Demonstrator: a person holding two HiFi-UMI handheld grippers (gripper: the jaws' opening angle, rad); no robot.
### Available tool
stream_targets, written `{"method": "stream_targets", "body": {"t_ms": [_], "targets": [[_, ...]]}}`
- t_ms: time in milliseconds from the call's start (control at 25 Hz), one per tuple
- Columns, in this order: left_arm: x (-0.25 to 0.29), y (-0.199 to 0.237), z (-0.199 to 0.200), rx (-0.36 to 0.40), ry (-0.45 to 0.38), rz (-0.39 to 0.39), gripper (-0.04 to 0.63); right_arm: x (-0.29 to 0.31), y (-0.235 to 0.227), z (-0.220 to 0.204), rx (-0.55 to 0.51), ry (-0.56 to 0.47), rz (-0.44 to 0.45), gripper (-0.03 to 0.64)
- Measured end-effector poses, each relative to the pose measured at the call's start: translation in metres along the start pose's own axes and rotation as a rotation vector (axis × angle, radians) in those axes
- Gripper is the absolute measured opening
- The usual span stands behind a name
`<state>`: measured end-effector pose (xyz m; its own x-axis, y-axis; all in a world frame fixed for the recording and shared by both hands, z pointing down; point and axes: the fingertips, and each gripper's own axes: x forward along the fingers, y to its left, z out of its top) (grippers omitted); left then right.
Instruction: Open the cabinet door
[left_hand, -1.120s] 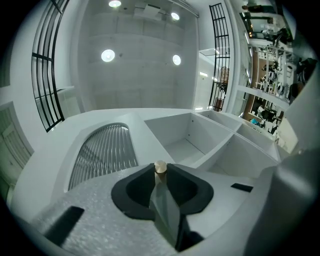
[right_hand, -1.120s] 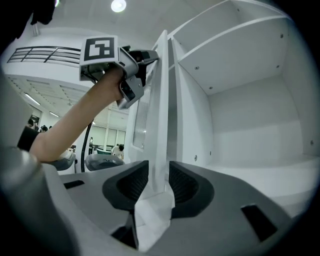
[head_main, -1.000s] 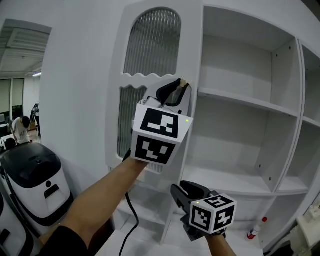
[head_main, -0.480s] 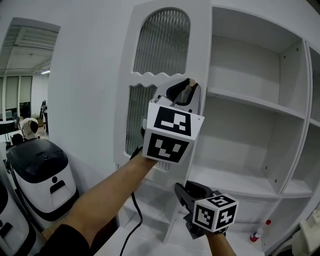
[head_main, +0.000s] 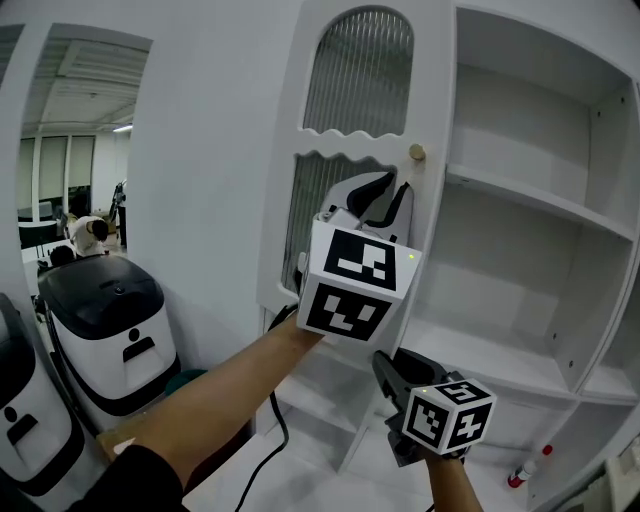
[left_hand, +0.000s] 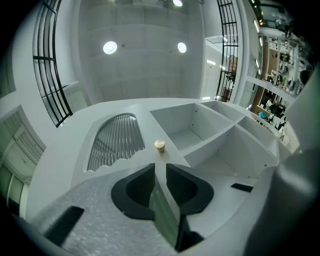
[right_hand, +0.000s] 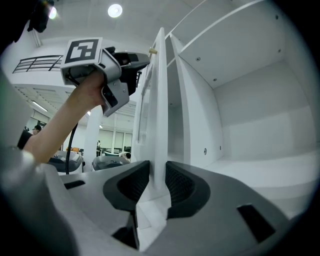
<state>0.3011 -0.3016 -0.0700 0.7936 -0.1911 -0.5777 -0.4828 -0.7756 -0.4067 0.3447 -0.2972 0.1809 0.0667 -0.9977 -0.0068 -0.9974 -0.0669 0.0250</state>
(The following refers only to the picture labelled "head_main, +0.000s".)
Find person's black sleeve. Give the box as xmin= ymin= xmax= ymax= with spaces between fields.
xmin=67 ymin=443 xmax=187 ymax=512

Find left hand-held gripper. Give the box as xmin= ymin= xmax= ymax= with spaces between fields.
xmin=296 ymin=170 xmax=424 ymax=347

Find window wall with blinds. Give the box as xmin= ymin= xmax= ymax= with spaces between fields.
xmin=18 ymin=134 xmax=97 ymax=206

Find person's left forearm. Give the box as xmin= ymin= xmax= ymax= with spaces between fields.
xmin=132 ymin=314 xmax=326 ymax=490

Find black stand with screen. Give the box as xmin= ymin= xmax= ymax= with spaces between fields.
xmin=108 ymin=179 xmax=129 ymax=250

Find dark green counter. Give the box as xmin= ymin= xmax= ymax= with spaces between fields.
xmin=18 ymin=219 xmax=61 ymax=250

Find person's right forearm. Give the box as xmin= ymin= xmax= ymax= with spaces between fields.
xmin=424 ymin=452 xmax=486 ymax=512

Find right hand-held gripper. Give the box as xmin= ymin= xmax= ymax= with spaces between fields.
xmin=371 ymin=348 xmax=499 ymax=468

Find white bottle with red cap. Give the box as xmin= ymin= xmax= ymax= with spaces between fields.
xmin=507 ymin=443 xmax=554 ymax=490

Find white cabinet door ribbed glass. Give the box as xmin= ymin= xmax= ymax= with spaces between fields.
xmin=255 ymin=0 xmax=458 ymax=354

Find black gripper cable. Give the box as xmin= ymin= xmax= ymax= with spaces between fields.
xmin=233 ymin=391 xmax=291 ymax=512

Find white black delivery robot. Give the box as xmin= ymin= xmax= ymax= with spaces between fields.
xmin=37 ymin=253 xmax=182 ymax=435
xmin=0 ymin=292 xmax=87 ymax=512

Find dark green round bin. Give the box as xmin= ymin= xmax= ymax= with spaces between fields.
xmin=164 ymin=368 xmax=209 ymax=397

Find white shelf cabinet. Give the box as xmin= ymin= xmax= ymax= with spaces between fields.
xmin=182 ymin=0 xmax=640 ymax=512

